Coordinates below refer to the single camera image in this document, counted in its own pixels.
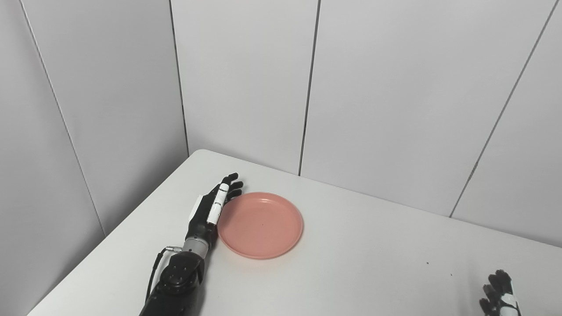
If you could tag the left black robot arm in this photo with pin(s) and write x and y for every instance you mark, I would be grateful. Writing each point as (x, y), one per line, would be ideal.
(178, 281)

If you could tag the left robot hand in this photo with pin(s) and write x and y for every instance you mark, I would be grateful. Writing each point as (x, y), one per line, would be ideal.
(206, 210)

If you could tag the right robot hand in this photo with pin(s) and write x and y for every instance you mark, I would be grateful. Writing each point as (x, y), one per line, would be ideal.
(500, 294)

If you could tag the pink plate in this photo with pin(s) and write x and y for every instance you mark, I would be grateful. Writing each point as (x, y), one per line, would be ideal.
(261, 224)

